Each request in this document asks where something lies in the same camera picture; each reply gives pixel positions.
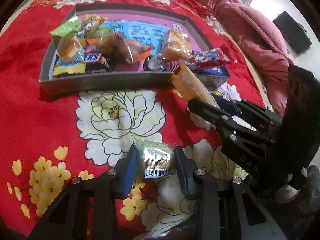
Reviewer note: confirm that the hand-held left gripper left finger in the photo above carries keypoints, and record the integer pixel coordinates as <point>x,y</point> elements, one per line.
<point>131,172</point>

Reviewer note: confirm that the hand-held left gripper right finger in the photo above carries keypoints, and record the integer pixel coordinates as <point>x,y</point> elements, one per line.
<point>182,172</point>

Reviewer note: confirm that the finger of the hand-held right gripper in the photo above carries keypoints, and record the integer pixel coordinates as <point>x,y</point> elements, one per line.
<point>260,116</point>
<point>210,110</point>

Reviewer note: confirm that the clear green cake packet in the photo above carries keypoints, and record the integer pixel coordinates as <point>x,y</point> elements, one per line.
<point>155,157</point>

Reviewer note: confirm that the clear pastry packet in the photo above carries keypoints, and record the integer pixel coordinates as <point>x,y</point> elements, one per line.
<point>193,82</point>

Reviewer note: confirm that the blue cookie packet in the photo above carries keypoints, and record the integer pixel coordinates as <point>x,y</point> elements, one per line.
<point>212,71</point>

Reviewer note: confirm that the red and white snack packet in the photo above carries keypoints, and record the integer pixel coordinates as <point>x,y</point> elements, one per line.
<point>207,57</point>

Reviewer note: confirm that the clear-wrapped golden pastry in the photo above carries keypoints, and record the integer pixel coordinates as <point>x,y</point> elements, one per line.
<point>176,45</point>

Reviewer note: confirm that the grey cardboard box tray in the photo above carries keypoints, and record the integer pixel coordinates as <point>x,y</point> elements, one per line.
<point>100,82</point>

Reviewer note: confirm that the orange-edged clear snack packet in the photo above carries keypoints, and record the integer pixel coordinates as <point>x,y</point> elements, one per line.
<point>117,46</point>

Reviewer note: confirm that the brown chocolate bar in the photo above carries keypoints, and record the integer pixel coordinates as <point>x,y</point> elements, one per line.
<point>96,63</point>

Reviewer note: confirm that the yellow and blue snack packet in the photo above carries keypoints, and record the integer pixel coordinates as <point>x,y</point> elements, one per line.
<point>70,52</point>

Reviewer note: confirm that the yellow candy packet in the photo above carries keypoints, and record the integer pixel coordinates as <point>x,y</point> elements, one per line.
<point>92,22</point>

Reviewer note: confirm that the green milk candy packet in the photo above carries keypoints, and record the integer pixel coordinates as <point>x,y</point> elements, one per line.
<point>67,26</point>

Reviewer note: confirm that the person's right hand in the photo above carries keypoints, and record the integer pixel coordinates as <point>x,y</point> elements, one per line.
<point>287,195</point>

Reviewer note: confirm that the pink quilt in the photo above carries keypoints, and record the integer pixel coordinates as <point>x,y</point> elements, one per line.
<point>237,17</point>

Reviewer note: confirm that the red floral blanket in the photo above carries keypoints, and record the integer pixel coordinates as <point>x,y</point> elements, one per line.
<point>37,117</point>

